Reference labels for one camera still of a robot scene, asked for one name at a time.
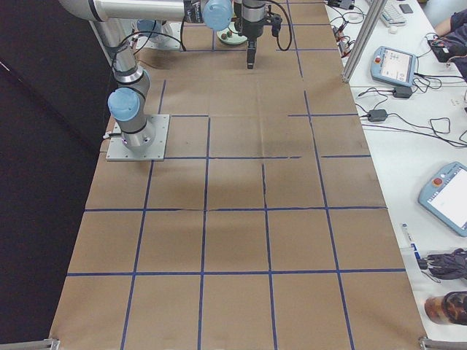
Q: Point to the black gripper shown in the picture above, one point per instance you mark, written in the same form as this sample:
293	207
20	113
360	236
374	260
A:
252	30

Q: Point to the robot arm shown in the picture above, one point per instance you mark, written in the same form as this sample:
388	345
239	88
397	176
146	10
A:
116	22

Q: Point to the light green plate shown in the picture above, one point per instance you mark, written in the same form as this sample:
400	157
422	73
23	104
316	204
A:
236	39

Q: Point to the blue teach pendant far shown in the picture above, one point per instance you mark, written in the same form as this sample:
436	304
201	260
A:
393	66

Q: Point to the blue teach pendant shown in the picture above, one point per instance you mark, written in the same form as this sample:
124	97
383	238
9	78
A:
393	66
444	195

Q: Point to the black power adapter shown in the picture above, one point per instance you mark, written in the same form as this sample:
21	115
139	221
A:
402	92
377	115

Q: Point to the white keyboard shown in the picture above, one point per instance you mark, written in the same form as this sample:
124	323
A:
390	16

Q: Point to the black smartphone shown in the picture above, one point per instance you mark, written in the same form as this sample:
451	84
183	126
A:
405	8

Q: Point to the blue teach pendant near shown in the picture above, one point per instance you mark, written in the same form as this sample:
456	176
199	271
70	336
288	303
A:
444	195

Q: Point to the dark folded umbrella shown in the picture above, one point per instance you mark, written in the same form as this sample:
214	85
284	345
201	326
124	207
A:
446	266

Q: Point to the brown glass bottle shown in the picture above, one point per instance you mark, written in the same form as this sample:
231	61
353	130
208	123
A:
447	309

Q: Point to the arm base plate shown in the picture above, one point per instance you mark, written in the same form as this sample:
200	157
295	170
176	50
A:
148	144
157	34

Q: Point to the aluminium frame post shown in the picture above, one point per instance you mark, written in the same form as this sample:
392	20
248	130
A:
369	23

